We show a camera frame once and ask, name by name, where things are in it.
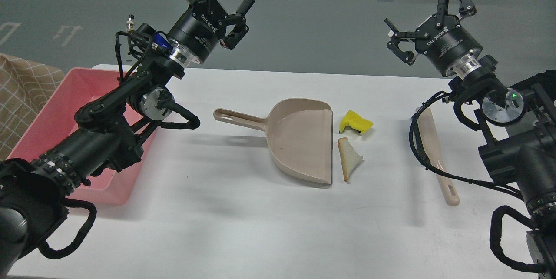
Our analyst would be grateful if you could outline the triangular bread slice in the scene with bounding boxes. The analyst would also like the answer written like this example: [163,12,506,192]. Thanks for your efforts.
[338,138,363,182]

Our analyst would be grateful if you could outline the beige hand brush black bristles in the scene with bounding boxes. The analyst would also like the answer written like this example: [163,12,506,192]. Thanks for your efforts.
[417,108,460,206]

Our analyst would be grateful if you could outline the yellow green sponge piece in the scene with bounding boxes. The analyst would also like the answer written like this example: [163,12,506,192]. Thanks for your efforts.
[339,110,374,135]

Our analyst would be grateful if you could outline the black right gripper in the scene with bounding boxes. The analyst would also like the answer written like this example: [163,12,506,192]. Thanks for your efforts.
[384,0,483,77]

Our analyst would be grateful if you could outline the pink plastic bin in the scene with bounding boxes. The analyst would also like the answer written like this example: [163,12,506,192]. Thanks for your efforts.
[10,68,167,205]

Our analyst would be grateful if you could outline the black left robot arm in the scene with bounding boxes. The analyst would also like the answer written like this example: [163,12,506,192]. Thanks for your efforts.
[1,0,254,278]

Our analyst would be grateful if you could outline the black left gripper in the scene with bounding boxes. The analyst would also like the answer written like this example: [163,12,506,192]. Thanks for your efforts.
[167,0,255,64]

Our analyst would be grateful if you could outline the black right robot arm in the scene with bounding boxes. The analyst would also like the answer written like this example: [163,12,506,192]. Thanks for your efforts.
[385,0,555,279]

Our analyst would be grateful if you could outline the beige checkered cloth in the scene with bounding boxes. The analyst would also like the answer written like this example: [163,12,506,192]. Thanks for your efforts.
[0,53,65,160]

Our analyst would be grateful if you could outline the beige plastic dustpan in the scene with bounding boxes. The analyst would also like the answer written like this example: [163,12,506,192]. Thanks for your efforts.
[214,98,333,185]

